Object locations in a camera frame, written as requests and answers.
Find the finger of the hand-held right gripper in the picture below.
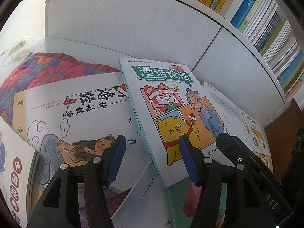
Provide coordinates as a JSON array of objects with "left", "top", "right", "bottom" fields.
[
  {"left": 231, "top": 135, "right": 259, "bottom": 161},
  {"left": 215, "top": 133, "right": 238, "bottom": 162}
]

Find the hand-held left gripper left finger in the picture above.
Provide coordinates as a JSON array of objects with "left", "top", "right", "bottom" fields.
[{"left": 26, "top": 135, "right": 127, "bottom": 228}]

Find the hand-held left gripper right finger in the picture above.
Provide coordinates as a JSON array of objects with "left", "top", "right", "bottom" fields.
[{"left": 179, "top": 135, "right": 272, "bottom": 228}]

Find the grey book with birds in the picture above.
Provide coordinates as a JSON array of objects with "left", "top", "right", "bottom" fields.
[{"left": 112, "top": 160, "right": 197, "bottom": 228}]

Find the comic book with yellow chick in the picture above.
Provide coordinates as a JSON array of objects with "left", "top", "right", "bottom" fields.
[{"left": 118, "top": 56, "right": 228, "bottom": 188}]

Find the row of thin white blue books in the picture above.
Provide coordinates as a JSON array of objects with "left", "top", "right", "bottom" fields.
[{"left": 229, "top": 0, "right": 304, "bottom": 100}]

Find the beige book with tree scene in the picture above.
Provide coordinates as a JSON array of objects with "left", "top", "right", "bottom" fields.
[{"left": 258, "top": 152, "right": 273, "bottom": 171}]

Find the plain white book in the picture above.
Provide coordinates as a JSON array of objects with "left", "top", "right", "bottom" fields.
[{"left": 201, "top": 80, "right": 253, "bottom": 133}]

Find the brown wooden cabinet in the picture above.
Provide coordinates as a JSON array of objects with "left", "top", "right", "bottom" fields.
[{"left": 262, "top": 98, "right": 304, "bottom": 183}]

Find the beige book with mermaid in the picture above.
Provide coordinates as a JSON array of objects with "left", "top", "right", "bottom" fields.
[{"left": 14, "top": 72, "right": 152, "bottom": 219}]

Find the white book with rooster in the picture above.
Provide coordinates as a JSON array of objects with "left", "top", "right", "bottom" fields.
[{"left": 0, "top": 117, "right": 37, "bottom": 228}]

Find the purple floral mat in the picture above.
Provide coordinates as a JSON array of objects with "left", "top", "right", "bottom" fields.
[{"left": 0, "top": 52, "right": 121, "bottom": 124}]

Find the white bookshelf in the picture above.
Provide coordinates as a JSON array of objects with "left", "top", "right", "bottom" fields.
[{"left": 44, "top": 0, "right": 304, "bottom": 105}]

